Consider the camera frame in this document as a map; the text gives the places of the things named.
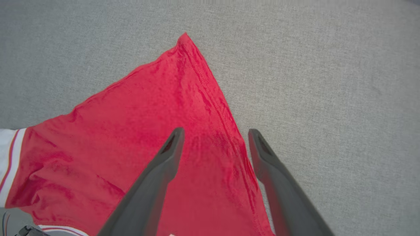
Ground red and white jersey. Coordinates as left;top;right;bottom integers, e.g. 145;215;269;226
0;32;276;236

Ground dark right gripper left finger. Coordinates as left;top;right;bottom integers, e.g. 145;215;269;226
97;128;185;236

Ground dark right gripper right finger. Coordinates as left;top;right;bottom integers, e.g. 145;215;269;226
248;128;335;236

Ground grey fabric sofa seat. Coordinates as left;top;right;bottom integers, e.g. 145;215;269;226
0;0;420;236

